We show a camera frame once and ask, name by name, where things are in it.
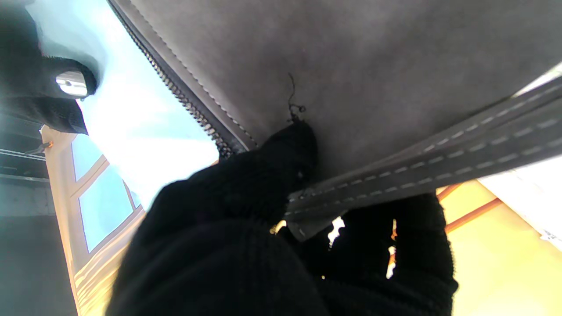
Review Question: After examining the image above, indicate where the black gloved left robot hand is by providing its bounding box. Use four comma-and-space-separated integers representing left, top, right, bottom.
105, 121, 459, 316

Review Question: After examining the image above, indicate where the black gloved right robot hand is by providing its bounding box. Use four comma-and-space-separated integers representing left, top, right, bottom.
0, 0, 98, 135

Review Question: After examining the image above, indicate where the grey zippered storage pouch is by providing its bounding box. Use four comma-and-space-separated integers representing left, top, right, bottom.
108, 0, 562, 242

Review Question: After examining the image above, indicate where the printed living room backdrop cloth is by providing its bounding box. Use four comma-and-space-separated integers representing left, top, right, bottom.
40, 125, 562, 316

